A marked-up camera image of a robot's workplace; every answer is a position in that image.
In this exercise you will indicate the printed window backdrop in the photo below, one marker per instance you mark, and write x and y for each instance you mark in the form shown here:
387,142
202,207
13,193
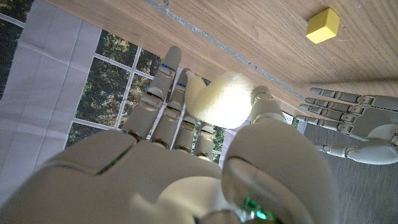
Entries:
46,77

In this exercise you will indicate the pale yellow sponge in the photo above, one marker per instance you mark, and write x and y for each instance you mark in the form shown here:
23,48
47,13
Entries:
224,99

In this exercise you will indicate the small yellow cube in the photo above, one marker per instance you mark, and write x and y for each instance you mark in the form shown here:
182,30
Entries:
321,26

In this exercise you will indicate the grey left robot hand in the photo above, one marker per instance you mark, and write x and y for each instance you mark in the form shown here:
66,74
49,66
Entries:
373,124

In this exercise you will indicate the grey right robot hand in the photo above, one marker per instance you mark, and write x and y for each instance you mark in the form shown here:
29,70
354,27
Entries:
155,174

